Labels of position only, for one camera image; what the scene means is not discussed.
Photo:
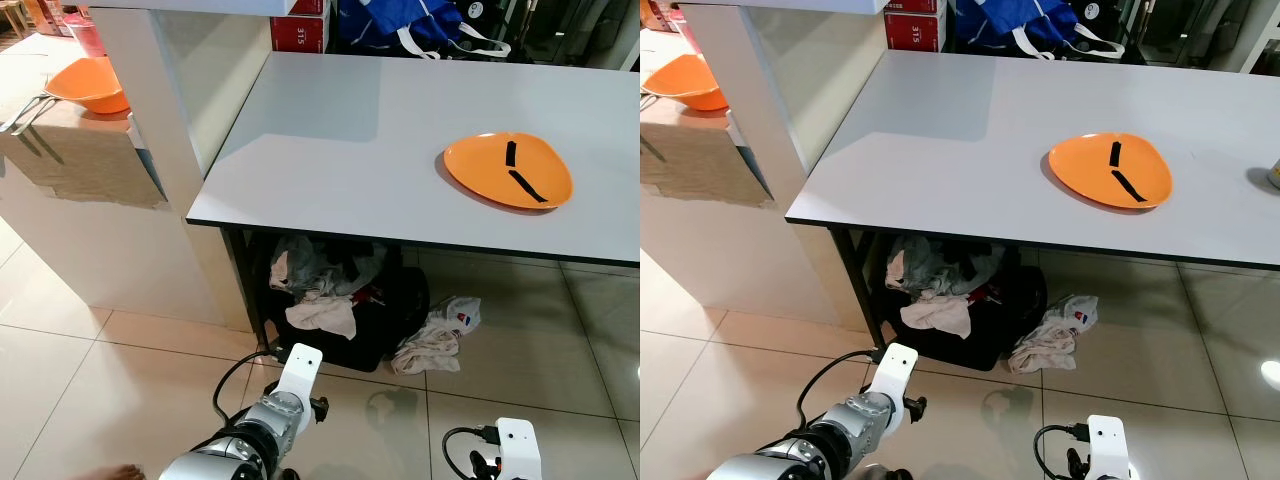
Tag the black table leg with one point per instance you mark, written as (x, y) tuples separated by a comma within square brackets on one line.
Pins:
[(858, 290), (245, 290)]

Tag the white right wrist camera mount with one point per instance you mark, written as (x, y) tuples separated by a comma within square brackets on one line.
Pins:
[(520, 450), (1108, 448)]

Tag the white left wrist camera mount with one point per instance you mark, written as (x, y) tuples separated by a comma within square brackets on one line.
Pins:
[(298, 372), (893, 370)]

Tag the orange plate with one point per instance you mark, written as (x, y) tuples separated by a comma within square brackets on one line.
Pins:
[(480, 165), (1085, 165)]

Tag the long black tape strip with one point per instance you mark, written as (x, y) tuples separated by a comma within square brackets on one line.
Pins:
[(1130, 187), (528, 187)]

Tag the beige cloth mat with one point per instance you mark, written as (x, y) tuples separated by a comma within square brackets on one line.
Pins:
[(80, 160)]

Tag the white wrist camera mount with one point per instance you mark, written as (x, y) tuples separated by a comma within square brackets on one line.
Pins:
[(1108, 448), (298, 372), (520, 450), (893, 370)]

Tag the white counter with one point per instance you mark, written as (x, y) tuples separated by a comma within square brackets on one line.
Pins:
[(750, 120), (150, 120)]

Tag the red cardboard box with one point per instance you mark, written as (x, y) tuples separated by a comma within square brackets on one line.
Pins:
[(298, 35), (912, 32)]

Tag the silver metal fork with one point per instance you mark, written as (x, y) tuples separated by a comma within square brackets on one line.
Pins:
[(35, 118)]

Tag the pink cloth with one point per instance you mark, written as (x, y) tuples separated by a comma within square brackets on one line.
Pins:
[(322, 316), (938, 314)]

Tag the grey clothes pile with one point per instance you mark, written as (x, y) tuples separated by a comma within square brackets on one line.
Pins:
[(940, 265), (320, 265)]

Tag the silver metal spoon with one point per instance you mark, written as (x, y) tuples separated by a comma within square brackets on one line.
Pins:
[(650, 95), (22, 112)]

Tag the white and pink garment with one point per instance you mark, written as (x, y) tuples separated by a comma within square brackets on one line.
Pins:
[(435, 340), (1050, 338)]

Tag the orange bowl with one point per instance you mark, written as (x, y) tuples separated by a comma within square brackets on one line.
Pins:
[(690, 82), (90, 85)]

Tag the short black tape strip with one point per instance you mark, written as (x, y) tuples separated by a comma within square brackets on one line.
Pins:
[(1115, 153), (511, 153)]

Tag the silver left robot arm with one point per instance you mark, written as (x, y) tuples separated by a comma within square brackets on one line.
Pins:
[(800, 450), (245, 440)]

